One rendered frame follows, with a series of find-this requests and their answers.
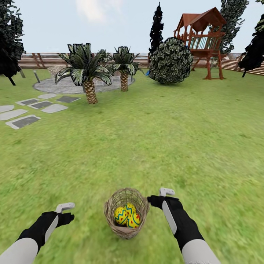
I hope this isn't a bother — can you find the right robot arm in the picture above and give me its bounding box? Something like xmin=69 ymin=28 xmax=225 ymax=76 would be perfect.
xmin=147 ymin=53 xmax=242 ymax=264

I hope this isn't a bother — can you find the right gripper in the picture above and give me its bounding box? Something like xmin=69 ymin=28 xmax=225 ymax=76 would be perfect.
xmin=147 ymin=195 xmax=164 ymax=209

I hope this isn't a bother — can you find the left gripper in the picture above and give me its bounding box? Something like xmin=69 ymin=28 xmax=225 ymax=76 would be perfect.
xmin=57 ymin=213 xmax=74 ymax=227

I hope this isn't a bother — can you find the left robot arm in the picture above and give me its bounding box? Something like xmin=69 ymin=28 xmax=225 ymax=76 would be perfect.
xmin=0 ymin=202 xmax=75 ymax=264

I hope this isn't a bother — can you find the wicker basket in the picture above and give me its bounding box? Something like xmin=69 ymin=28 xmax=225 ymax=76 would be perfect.
xmin=103 ymin=187 xmax=150 ymax=240

